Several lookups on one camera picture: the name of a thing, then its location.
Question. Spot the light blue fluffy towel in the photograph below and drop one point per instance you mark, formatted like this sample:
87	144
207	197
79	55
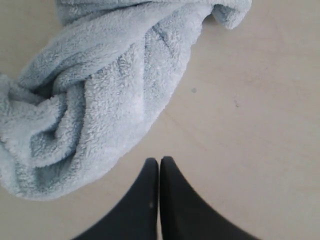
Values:
96	89

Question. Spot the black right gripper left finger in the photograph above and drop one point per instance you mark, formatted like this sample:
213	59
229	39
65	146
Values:
135	216

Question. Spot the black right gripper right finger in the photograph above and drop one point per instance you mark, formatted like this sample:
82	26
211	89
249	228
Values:
184	215

